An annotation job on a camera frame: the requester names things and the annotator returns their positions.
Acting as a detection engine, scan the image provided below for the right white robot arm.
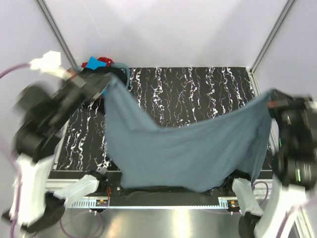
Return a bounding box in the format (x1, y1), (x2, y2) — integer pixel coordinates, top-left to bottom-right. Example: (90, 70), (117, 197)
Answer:
(225, 89), (317, 238)

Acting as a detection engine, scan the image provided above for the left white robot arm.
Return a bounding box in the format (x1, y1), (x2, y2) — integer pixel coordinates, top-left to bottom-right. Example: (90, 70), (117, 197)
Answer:
(2, 51), (117, 236)

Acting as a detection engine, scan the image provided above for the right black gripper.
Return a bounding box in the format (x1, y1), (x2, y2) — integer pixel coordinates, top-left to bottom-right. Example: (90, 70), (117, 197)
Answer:
(268, 88), (315, 145)

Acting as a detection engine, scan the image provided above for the cyan t shirt in basket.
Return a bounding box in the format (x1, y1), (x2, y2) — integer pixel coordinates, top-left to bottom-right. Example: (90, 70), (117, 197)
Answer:
(86, 56), (107, 96)

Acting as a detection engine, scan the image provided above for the teal plastic laundry basket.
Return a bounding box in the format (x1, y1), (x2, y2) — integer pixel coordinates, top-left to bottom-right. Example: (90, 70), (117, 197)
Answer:
(77, 63), (130, 89)

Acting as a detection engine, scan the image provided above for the grey blue t shirt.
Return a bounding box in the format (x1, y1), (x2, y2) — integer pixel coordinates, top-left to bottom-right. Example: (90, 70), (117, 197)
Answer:
(105, 79), (271, 192)

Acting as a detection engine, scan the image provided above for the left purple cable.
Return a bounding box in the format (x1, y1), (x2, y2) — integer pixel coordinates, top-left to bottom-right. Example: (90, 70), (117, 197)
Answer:
(0, 63), (106, 236)

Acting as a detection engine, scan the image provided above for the aluminium frame rail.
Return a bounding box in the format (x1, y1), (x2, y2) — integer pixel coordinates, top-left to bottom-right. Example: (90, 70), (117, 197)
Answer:
(33, 179), (302, 209)

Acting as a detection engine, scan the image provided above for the red t shirt in basket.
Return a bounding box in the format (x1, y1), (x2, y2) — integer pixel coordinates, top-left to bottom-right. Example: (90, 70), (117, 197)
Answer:
(81, 57), (114, 69)

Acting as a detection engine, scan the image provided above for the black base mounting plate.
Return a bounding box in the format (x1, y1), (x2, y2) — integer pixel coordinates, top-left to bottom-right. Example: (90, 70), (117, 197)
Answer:
(109, 170), (251, 208)

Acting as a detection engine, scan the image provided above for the black t shirt in basket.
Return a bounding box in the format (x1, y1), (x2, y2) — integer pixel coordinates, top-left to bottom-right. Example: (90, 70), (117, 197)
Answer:
(80, 66), (128, 85)

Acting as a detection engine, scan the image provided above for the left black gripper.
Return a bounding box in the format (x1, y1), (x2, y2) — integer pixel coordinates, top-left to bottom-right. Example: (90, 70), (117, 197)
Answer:
(54, 64), (115, 125)

